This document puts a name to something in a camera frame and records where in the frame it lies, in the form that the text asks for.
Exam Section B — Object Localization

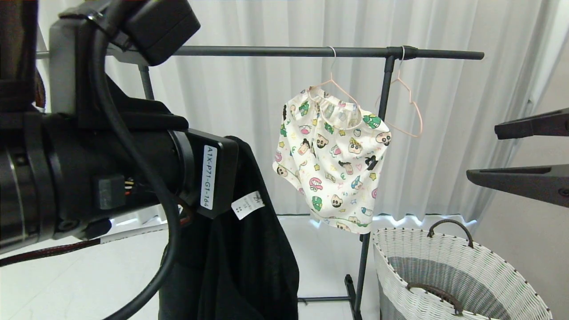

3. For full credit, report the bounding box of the cream printed garment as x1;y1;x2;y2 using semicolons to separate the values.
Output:
272;86;393;235

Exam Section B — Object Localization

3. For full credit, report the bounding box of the black garment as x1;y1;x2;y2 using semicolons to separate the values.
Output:
158;136;299;320

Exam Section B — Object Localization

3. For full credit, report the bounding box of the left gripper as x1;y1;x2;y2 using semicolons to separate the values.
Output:
0;113;239;255

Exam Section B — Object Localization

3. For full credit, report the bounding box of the white laundry basket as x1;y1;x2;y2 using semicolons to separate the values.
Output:
373;219;554;320

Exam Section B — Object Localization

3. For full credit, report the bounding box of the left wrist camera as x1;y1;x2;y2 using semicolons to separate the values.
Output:
49;0;201;129

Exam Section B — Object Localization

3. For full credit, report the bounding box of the large grey board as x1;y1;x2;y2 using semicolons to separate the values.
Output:
476;58;569;320

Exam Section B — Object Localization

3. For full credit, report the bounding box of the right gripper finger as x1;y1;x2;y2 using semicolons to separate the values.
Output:
466;164;569;208
494;108;569;140

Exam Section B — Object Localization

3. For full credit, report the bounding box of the pink clothes hanger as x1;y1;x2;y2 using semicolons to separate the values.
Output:
375;46;423;138
309;46;361;130

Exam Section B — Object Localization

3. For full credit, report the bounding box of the black clothes rack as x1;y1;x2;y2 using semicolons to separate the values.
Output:
36;46;485;320

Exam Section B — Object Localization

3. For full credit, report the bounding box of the white curtain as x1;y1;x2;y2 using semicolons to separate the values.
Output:
36;0;569;225

